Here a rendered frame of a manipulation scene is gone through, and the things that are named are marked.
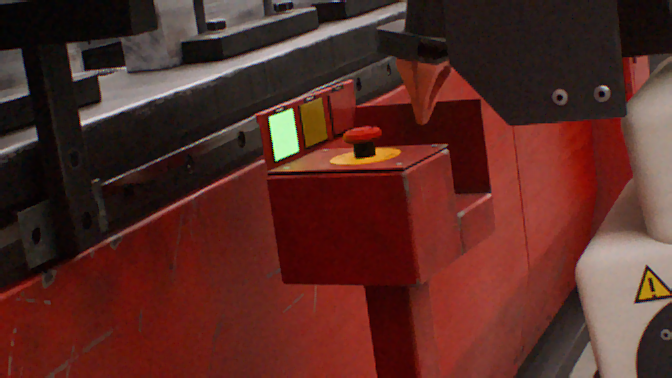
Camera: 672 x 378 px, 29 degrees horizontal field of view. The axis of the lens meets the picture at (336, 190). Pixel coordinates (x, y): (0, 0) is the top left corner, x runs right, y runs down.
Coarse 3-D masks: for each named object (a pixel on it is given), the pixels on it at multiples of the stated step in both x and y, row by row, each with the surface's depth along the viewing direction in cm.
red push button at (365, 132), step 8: (352, 128) 133; (360, 128) 132; (368, 128) 132; (376, 128) 132; (344, 136) 132; (352, 136) 131; (360, 136) 130; (368, 136) 130; (376, 136) 131; (352, 144) 132; (360, 144) 131; (368, 144) 131; (360, 152) 132; (368, 152) 132
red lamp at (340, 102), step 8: (328, 96) 143; (336, 96) 144; (344, 96) 146; (336, 104) 144; (344, 104) 146; (336, 112) 144; (344, 112) 146; (336, 120) 144; (344, 120) 146; (352, 120) 147; (336, 128) 144; (344, 128) 146
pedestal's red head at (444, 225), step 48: (384, 144) 148; (432, 144) 145; (480, 144) 142; (288, 192) 132; (336, 192) 129; (384, 192) 126; (432, 192) 130; (480, 192) 143; (288, 240) 133; (336, 240) 130; (384, 240) 128; (432, 240) 130; (480, 240) 140
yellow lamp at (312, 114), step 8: (304, 104) 138; (312, 104) 140; (320, 104) 141; (304, 112) 138; (312, 112) 140; (320, 112) 141; (304, 120) 138; (312, 120) 140; (320, 120) 141; (304, 128) 138; (312, 128) 140; (320, 128) 141; (304, 136) 138; (312, 136) 140; (320, 136) 141; (312, 144) 140
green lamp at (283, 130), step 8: (288, 112) 136; (272, 120) 133; (280, 120) 134; (288, 120) 136; (272, 128) 133; (280, 128) 134; (288, 128) 136; (272, 136) 133; (280, 136) 134; (288, 136) 135; (296, 136) 137; (280, 144) 134; (288, 144) 135; (296, 144) 137; (280, 152) 134; (288, 152) 135
